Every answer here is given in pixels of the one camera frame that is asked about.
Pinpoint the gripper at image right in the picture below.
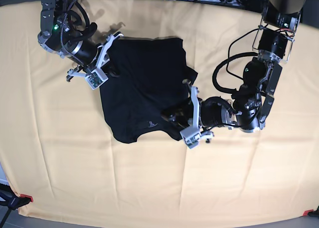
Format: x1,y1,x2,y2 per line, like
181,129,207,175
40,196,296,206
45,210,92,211
161,79,213,143

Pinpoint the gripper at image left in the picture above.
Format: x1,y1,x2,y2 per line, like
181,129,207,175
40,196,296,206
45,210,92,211
66,32,124,82

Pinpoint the black T-shirt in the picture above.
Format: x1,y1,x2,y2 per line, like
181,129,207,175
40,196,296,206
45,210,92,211
100,37,197,144

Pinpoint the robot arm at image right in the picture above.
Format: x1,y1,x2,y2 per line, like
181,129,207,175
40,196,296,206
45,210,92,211
161,0,306,148

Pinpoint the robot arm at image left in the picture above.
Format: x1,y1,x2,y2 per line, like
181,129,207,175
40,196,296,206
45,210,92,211
37,0,123,90

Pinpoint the yellow table cloth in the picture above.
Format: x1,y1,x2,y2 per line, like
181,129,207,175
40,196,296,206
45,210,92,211
0,1,319,228

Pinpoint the right red-tipped table clamp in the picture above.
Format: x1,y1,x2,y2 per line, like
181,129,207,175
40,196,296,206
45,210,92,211
303,207,319,218

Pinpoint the red-tipped table clamp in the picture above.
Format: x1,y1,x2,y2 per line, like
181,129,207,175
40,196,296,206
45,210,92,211
303,207,319,218
0,192,33,210

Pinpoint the left red-tipped table clamp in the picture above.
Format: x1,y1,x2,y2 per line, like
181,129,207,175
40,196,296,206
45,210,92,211
0,192,33,210

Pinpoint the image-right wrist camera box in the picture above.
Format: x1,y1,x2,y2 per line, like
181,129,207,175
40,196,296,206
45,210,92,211
180,126,201,149

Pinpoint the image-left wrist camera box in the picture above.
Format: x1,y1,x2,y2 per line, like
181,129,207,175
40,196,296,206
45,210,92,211
85,68,108,90

